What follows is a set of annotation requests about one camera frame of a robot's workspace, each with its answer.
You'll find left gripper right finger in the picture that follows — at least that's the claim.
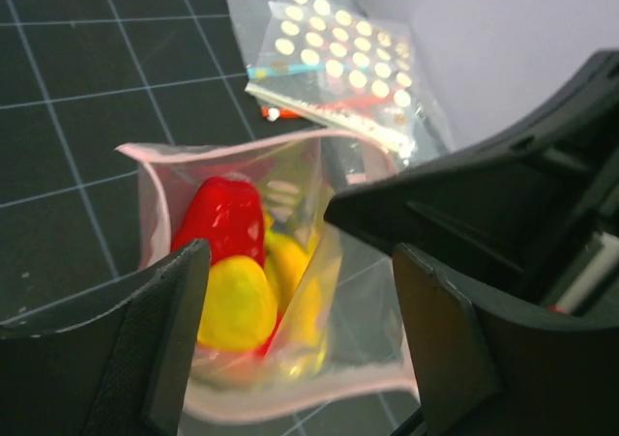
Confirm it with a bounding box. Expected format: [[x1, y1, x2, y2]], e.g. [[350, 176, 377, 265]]
[[393, 245, 618, 435]]

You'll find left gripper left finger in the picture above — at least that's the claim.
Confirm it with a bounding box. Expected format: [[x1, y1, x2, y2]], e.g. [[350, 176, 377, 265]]
[[1, 240, 211, 435]]

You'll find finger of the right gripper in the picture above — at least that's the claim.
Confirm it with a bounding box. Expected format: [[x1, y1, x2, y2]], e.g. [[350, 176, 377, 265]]
[[325, 51, 618, 310]]

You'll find yellow squash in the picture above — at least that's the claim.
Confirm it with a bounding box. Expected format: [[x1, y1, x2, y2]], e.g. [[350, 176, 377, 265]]
[[196, 255, 279, 353]]

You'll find clear pink zip bag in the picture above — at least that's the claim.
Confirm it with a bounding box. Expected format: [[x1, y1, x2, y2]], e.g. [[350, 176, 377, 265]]
[[119, 130, 418, 424]]

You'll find red bell pepper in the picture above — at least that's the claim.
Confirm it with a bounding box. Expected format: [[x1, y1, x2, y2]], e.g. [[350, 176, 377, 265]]
[[170, 176, 265, 266]]

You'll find yellow banana bunch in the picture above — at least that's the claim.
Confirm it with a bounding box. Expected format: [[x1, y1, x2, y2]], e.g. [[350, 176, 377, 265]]
[[263, 230, 330, 374]]

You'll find stack of dotted zip bags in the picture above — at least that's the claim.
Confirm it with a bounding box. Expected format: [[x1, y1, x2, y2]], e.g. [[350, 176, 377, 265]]
[[226, 0, 454, 166]]

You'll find black grid mat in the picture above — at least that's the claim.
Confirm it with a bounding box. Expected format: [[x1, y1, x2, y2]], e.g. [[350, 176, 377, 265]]
[[1, 0, 274, 326]]

